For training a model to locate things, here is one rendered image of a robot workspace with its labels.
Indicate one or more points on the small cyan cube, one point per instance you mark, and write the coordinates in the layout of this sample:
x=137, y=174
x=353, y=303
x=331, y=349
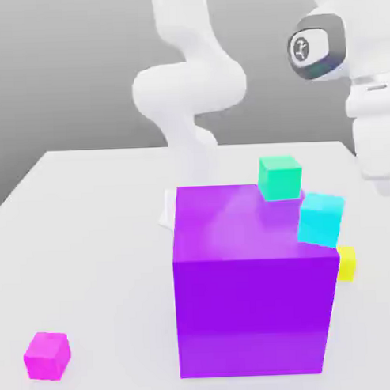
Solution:
x=321, y=220

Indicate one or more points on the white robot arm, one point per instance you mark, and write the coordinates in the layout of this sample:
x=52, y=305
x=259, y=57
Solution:
x=191, y=87

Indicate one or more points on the small magenta cube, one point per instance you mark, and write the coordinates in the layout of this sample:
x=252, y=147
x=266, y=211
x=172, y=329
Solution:
x=47, y=357

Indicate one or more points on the small yellow cube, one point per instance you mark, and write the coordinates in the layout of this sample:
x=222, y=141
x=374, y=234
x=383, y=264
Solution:
x=347, y=264

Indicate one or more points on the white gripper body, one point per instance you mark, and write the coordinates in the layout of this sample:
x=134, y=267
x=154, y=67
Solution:
x=377, y=150

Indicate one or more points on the large purple box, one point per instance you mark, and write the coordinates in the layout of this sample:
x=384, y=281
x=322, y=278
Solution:
x=252, y=307

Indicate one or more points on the small green cube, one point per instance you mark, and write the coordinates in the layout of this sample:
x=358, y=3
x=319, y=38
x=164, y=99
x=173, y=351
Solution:
x=280, y=179

